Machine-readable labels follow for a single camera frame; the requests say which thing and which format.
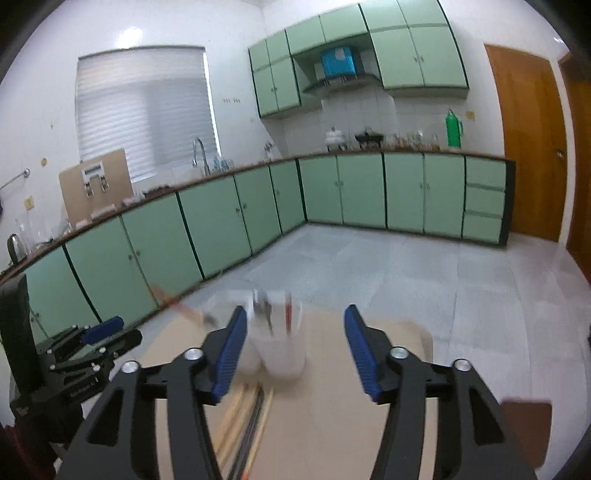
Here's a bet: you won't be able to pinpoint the metal spoon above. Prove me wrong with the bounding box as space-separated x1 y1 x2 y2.
252 290 273 335

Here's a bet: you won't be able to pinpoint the green lower kitchen cabinets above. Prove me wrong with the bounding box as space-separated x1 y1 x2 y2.
13 152 516 342

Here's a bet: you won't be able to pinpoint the green kitchen cabinets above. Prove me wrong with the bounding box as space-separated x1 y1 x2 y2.
13 152 516 342
249 1 469 118

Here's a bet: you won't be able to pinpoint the green upper kitchen cabinets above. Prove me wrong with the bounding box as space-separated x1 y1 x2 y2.
249 1 469 118

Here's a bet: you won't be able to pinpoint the brown wooden chair seat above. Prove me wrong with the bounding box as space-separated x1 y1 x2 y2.
500 399 553 469

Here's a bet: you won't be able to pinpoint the white double utensil holder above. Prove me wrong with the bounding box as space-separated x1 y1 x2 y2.
204 290 307 381

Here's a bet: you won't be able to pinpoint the cardboard board with device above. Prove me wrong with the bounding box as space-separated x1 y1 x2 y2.
58 149 133 227

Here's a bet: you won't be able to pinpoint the chrome sink faucet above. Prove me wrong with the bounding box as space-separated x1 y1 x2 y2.
192 137 211 177

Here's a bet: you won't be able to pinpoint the brown wooden door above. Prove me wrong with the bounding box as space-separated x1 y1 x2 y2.
559 54 590 280
486 45 567 242

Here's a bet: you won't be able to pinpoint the white window blinds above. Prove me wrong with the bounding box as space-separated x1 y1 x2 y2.
75 46 221 182

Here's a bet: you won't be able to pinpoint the white cooking pot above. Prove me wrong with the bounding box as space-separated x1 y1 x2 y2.
325 127 348 152

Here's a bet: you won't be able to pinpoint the glass jars on counter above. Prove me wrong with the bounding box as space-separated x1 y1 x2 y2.
386 131 441 151

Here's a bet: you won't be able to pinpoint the black wok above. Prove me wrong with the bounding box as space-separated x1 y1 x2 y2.
355 130 385 150

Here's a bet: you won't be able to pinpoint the green thermos jug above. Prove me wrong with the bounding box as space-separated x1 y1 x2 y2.
445 110 464 149

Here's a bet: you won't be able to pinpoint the black range hood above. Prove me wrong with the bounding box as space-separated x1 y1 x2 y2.
303 74 382 98

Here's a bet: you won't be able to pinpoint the blue box on hood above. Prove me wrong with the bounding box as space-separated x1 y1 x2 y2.
321 46 356 78

